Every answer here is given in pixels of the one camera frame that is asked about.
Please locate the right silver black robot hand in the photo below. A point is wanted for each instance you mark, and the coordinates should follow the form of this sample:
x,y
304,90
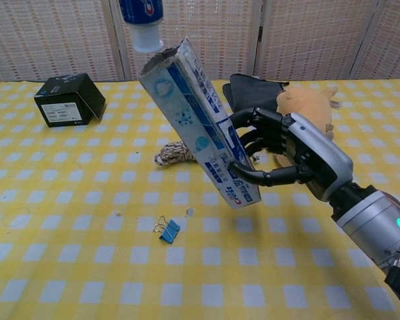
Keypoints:
x,y
313,150

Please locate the blue white toothpaste carton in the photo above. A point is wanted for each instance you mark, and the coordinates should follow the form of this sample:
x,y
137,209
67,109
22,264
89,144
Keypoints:
x,y
193,120

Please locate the blue white toothpaste tube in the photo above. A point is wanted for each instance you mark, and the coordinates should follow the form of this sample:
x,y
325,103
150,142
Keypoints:
x,y
143,13

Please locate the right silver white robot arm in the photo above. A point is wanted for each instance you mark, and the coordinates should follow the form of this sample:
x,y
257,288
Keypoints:
x,y
373,223

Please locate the black cardboard box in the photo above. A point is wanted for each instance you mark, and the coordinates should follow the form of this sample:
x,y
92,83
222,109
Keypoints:
x,y
63,106

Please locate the orange plush toy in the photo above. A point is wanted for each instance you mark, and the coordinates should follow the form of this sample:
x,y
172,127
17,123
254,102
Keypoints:
x,y
306,100

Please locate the dark grey folded cloth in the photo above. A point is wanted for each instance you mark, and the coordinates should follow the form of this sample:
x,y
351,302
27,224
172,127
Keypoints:
x,y
246,93

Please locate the woven folding screen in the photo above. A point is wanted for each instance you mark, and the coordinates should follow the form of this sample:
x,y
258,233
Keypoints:
x,y
303,40

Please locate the small white paper scrap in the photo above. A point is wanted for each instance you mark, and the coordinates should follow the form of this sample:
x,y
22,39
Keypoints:
x,y
189,212

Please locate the blue binder clip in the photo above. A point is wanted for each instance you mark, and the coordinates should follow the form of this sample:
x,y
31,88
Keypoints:
x,y
169,231

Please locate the yellow white checked tablecloth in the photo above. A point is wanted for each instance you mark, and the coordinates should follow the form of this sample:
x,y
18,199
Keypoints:
x,y
153,276

